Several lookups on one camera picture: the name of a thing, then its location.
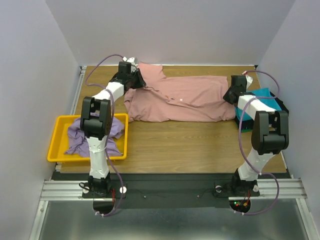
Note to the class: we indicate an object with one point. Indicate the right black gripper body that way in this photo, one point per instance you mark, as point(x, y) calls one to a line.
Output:
point(229, 95)

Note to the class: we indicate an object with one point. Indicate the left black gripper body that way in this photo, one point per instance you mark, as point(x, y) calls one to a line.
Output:
point(138, 80)

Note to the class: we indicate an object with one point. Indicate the pink graphic t-shirt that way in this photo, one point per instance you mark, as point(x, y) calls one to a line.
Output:
point(182, 98)

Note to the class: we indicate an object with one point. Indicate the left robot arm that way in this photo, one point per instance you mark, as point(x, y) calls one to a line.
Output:
point(96, 120)

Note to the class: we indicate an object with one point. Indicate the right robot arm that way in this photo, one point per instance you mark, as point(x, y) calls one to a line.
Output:
point(270, 135)

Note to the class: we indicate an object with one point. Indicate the teal folded t-shirt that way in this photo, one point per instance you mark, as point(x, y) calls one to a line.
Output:
point(262, 92)

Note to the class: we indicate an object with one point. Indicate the black folded t-shirt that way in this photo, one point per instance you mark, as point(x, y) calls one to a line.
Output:
point(248, 122)

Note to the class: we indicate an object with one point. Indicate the green folded t-shirt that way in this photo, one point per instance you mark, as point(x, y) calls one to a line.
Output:
point(246, 129)

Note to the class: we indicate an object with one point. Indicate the lavender t-shirt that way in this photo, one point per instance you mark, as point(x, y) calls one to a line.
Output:
point(77, 143)

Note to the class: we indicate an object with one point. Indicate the yellow plastic tray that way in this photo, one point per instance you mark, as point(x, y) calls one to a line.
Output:
point(60, 142)

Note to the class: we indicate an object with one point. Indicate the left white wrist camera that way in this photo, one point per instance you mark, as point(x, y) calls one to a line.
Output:
point(132, 60)

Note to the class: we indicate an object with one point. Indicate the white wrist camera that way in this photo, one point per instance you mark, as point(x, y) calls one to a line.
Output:
point(249, 79)
point(132, 60)

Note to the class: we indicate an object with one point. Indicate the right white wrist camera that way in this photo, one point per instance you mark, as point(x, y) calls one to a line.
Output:
point(249, 79)

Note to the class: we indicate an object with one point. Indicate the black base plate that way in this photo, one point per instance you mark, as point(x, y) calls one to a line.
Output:
point(167, 191)

